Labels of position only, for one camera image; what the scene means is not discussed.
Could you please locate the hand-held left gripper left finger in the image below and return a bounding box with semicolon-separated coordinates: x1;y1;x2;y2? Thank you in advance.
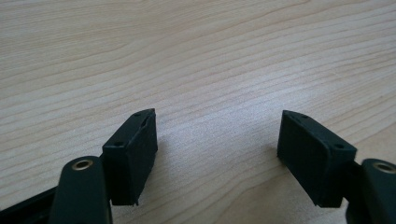
102;107;159;207

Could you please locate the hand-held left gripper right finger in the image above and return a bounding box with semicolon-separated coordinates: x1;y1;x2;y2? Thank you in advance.
276;109;358;208

